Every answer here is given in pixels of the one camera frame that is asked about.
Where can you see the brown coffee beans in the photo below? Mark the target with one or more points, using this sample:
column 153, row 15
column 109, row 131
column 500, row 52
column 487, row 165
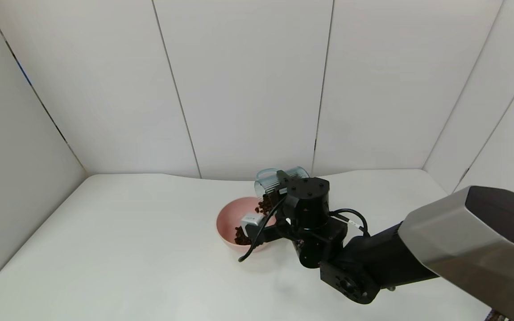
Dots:
column 241, row 236

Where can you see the blue ribbed transparent cup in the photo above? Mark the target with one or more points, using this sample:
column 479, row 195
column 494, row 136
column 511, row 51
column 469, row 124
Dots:
column 297, row 173

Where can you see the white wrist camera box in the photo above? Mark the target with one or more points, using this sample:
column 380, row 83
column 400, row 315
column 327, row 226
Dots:
column 251, row 219

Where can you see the pink plastic bowl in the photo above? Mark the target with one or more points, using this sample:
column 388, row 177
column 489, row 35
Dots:
column 228, row 223

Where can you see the black and grey right robot arm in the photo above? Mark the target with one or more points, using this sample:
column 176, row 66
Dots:
column 453, row 240

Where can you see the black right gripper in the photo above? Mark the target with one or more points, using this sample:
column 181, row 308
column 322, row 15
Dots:
column 278, row 188

